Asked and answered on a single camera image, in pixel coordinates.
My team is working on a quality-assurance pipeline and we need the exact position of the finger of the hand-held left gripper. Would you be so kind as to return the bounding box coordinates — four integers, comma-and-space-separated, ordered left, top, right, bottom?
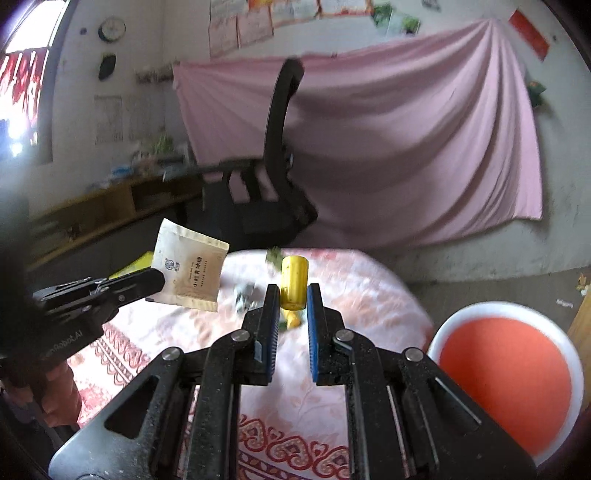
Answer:
34, 267, 166, 324

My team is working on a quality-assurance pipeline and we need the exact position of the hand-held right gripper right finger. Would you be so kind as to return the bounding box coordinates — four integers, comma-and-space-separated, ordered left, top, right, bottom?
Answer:
307, 283, 537, 480

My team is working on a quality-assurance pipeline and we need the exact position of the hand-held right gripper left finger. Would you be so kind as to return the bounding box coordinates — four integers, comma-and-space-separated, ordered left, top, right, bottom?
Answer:
48, 282, 282, 480

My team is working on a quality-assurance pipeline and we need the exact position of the yellow plastic bottle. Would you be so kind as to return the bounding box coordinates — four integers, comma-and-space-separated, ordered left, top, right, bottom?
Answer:
279, 255, 309, 329

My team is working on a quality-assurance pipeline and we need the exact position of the beige sachet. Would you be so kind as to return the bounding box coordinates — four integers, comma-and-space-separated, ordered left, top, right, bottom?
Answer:
148, 218, 230, 312

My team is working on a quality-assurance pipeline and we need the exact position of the orange bin with white rim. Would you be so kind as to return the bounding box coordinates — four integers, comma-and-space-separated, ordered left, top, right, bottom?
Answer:
427, 301, 585, 467

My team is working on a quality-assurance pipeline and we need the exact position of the yellow book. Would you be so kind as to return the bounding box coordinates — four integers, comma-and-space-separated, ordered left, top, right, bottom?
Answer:
108, 251, 155, 278

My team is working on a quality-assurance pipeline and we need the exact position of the crumpled white wrapper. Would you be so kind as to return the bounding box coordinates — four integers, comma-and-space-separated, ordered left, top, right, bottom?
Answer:
233, 281, 260, 315

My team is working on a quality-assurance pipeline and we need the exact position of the floral tablecloth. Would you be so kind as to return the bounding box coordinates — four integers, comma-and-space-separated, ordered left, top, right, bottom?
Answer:
69, 248, 437, 480

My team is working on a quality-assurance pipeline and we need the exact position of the wooden desk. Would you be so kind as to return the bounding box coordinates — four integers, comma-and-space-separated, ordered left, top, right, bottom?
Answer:
28, 173, 204, 273

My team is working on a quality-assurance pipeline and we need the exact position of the pile of books and papers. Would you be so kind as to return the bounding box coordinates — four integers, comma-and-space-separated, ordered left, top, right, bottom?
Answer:
88, 134, 190, 190

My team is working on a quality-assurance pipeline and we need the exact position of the black office chair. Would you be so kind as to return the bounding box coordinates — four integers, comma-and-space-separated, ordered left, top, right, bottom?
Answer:
201, 58, 319, 250

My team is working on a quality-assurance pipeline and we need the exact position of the red patterned curtain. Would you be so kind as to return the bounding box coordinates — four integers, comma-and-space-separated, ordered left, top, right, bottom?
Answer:
0, 46, 49, 125

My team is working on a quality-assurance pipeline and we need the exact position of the light wooden board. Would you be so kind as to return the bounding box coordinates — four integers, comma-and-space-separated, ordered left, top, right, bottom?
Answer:
567, 295, 591, 361

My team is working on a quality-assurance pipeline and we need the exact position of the green cap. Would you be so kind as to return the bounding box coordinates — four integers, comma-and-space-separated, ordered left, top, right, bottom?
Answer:
526, 80, 548, 108

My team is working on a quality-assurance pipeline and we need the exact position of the red paper sheet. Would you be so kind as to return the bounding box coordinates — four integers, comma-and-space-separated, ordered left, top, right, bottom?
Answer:
508, 9, 551, 62

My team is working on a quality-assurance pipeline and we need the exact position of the white wall calendar sheet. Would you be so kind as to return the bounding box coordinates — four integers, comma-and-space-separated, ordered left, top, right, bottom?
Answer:
127, 95, 151, 141
95, 95, 124, 144

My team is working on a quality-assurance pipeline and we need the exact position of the wire wall rack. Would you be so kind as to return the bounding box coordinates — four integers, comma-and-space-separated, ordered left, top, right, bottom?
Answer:
135, 65, 178, 85

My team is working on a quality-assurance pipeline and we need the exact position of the pink wall cloth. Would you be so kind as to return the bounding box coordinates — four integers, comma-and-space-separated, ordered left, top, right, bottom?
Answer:
173, 18, 543, 252

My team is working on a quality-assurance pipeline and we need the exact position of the round wall clock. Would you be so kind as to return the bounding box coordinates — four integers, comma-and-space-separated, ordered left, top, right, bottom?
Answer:
98, 17, 126, 44

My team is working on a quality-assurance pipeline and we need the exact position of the group of wall certificates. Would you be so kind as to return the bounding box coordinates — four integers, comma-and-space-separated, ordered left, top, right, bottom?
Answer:
209, 0, 375, 58

